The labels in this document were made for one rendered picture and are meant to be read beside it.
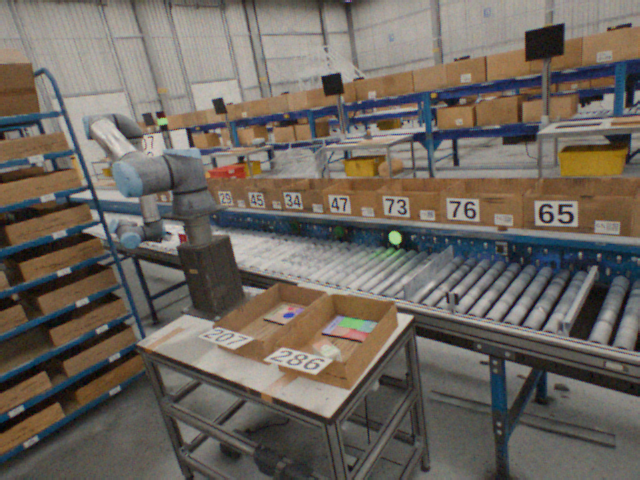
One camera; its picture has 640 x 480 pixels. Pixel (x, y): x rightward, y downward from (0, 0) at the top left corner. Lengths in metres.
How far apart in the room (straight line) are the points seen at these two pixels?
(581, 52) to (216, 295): 5.58
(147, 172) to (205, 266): 0.45
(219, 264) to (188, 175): 0.41
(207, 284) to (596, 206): 1.63
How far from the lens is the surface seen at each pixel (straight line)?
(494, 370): 1.73
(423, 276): 1.93
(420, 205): 2.25
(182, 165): 1.84
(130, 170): 1.79
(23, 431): 2.95
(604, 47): 6.47
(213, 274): 1.91
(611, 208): 1.99
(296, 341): 1.55
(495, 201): 2.09
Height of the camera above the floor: 1.60
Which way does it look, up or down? 18 degrees down
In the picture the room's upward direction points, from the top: 10 degrees counter-clockwise
